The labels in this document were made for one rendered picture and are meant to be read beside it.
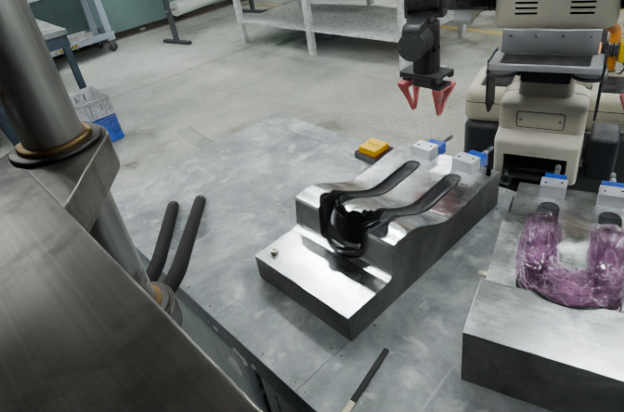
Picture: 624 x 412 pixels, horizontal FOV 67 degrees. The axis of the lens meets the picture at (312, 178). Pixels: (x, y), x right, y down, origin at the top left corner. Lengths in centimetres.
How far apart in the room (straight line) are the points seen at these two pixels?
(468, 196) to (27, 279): 85
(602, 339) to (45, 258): 68
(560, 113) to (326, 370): 94
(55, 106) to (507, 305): 65
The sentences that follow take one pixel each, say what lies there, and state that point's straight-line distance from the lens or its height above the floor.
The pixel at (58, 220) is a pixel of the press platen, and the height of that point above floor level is 129.
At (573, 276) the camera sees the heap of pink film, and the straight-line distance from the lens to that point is 88.
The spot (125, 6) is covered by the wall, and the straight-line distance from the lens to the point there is 744.
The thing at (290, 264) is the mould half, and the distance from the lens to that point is 95.
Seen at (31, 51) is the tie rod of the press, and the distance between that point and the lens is 52.
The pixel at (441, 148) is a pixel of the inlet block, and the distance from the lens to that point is 120.
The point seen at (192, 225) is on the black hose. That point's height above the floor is 87.
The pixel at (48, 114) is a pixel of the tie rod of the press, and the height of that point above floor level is 133.
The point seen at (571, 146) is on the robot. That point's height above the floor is 79.
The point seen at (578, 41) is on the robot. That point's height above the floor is 107.
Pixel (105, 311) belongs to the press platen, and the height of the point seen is 129.
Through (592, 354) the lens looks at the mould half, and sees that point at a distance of 76.
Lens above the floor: 148
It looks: 32 degrees down
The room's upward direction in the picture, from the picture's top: 9 degrees counter-clockwise
